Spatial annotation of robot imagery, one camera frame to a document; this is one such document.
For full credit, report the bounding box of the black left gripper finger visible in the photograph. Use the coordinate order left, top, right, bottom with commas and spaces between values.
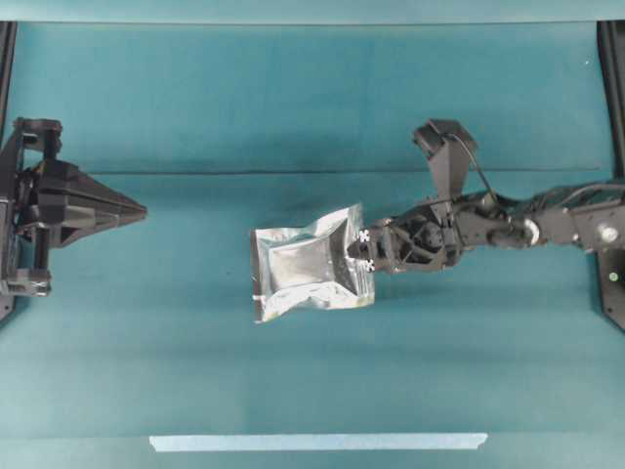
72, 165, 146, 215
58, 207, 146, 247

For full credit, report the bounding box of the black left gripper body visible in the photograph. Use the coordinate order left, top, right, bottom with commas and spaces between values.
1, 117, 93, 296

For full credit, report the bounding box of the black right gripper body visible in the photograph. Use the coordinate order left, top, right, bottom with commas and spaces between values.
385, 197, 477, 274

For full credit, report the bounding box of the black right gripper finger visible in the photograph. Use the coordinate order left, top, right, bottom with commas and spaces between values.
347, 219, 404, 259
364, 257, 405, 275

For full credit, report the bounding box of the silver zip bag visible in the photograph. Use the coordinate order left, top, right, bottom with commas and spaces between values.
250, 203, 375, 323

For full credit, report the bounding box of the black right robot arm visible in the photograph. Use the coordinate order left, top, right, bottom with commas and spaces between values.
347, 179, 624, 274

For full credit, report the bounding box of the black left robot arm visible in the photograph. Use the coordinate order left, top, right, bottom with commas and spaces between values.
1, 118, 147, 297

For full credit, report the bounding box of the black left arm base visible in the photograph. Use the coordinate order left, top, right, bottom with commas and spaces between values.
0, 21, 18, 140

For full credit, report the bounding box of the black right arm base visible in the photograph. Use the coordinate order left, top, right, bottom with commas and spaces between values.
590, 20, 625, 336

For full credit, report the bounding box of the teal table cloth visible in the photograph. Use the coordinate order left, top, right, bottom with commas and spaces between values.
1, 21, 624, 468

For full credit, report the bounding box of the light blue tape strip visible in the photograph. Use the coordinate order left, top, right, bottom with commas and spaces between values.
148, 433, 488, 452

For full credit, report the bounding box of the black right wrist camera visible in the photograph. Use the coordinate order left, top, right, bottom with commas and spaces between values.
413, 119, 478, 199

